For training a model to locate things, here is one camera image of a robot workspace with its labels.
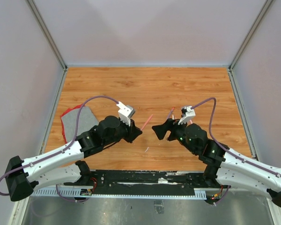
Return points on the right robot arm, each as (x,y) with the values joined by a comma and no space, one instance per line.
(224,166)

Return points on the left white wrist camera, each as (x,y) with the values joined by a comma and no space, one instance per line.
(125,113)

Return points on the red cloth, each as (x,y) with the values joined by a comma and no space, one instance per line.
(68,122)

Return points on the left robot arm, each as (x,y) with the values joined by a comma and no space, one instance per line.
(65,164)

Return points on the purple pen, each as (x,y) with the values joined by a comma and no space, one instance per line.
(170,114)

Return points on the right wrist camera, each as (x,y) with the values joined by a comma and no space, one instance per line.
(188,113)

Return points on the grey felt cloth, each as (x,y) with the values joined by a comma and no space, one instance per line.
(86,120)

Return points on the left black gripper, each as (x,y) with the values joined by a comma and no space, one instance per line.
(133,131)

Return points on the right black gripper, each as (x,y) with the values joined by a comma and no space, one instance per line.
(171,124)

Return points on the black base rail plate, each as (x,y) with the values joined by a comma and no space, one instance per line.
(129,182)

